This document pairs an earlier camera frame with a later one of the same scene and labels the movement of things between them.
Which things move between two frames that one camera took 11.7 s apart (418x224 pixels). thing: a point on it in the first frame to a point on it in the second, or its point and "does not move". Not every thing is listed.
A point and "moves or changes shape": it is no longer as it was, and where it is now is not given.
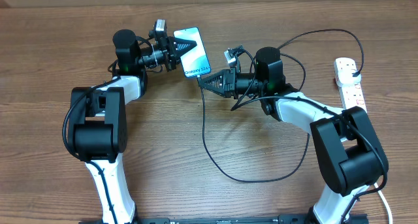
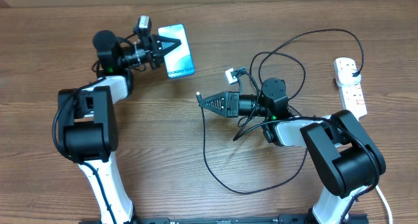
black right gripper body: [231, 83] to [233, 105]
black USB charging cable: [300, 86] moves or changes shape
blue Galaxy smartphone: [195, 62] moves or changes shape
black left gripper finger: [183, 46] to [163, 46]
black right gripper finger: [215, 83] to [217, 103]
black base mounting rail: [282, 219] does not move
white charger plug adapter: [345, 76] does not move
